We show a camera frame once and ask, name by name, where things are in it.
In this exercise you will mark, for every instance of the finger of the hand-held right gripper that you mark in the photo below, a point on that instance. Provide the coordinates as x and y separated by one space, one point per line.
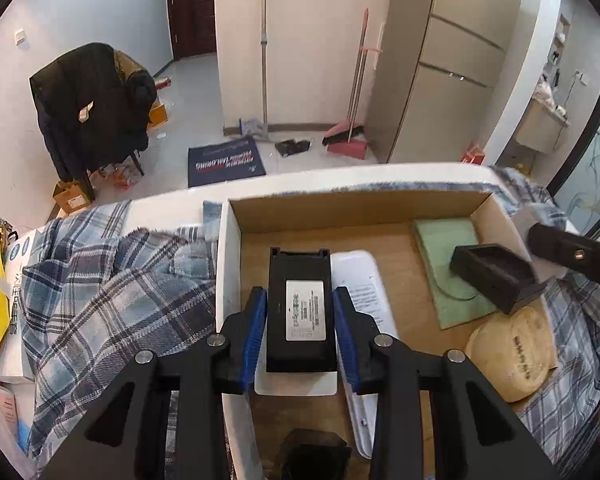
575 255

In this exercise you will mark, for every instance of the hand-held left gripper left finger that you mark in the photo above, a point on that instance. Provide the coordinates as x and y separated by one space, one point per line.
252 335

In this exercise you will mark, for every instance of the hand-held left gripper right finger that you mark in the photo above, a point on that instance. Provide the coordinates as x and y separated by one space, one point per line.
345 340

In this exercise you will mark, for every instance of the white box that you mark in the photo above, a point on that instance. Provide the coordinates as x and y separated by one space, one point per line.
300 384

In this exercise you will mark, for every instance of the white remote control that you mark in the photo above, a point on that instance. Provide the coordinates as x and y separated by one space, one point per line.
365 280

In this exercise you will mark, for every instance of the black battery pack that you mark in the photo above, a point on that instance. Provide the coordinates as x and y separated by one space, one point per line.
302 280

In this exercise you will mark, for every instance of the black rectangular tray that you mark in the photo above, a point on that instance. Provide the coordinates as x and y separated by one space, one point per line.
485 270

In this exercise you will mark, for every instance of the cardboard box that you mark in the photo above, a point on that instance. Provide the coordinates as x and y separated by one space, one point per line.
330 220

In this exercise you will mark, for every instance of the green cloth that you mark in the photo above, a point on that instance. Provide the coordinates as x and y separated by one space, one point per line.
440 260

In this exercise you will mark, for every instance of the painted glass door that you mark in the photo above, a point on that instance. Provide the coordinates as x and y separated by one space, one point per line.
597 175

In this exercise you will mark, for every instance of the round yellow container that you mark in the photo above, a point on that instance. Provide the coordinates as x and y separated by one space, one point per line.
510 355

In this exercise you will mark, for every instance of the small black hexagonal cup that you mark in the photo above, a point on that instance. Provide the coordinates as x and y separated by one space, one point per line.
310 455

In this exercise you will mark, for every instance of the beige cabinet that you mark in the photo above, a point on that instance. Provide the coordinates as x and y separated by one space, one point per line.
535 130

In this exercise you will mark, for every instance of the blue plaid cloth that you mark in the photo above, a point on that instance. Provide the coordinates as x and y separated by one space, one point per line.
105 300

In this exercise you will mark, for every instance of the dark blue door mat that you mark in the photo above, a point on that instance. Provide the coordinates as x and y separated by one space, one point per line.
225 160

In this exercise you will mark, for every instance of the dark cloth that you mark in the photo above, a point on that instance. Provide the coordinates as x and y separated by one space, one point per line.
292 147

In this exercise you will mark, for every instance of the beige refrigerator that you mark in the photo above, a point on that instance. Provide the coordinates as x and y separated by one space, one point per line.
445 85

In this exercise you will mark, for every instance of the brown cardboard carton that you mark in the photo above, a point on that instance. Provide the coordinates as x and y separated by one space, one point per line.
72 197

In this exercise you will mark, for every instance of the small yellow box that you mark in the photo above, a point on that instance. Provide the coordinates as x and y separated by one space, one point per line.
157 115

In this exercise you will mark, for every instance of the white carton blue print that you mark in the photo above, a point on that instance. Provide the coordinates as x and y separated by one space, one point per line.
15 280

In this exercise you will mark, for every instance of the metal mop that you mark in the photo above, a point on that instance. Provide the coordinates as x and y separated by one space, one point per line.
264 60

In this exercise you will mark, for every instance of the black jacket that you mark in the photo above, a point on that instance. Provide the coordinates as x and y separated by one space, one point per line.
90 100

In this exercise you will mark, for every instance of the red broom and dustpan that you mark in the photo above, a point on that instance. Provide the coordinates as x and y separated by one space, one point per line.
361 50

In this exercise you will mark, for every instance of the dark brown door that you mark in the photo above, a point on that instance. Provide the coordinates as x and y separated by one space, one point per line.
190 10

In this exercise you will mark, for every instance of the white light switch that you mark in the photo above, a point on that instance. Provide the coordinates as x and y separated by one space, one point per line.
22 37

